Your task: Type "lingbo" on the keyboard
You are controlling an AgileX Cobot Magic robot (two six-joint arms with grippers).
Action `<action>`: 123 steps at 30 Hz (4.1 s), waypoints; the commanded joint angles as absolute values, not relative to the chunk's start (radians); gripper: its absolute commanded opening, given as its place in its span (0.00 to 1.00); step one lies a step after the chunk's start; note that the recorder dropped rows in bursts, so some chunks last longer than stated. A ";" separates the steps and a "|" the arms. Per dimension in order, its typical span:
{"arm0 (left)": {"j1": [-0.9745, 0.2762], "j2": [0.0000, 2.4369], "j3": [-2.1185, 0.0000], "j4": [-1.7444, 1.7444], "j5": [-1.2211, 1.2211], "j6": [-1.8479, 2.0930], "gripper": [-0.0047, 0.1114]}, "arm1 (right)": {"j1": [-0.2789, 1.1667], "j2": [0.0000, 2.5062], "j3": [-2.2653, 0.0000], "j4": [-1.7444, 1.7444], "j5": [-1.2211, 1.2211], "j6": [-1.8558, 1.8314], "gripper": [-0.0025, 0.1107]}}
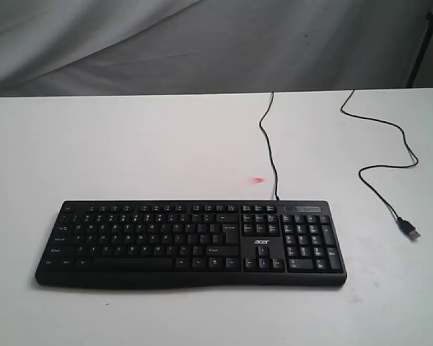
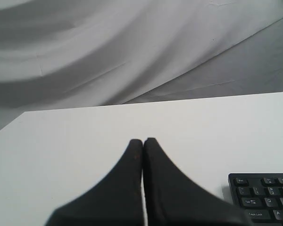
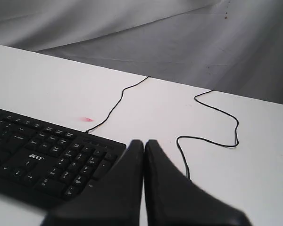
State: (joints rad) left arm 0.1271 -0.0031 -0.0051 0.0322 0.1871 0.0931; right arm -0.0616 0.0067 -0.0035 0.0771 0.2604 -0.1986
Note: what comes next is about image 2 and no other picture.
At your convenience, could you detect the black acer keyboard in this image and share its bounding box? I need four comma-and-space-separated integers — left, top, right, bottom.
228, 173, 283, 226

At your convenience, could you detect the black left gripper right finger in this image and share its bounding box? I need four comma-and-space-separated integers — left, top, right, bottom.
143, 138, 251, 226

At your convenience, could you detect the white backdrop cloth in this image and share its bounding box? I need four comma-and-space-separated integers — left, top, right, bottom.
0, 0, 283, 130

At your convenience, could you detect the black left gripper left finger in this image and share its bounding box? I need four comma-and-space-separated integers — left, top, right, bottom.
46, 139, 143, 226

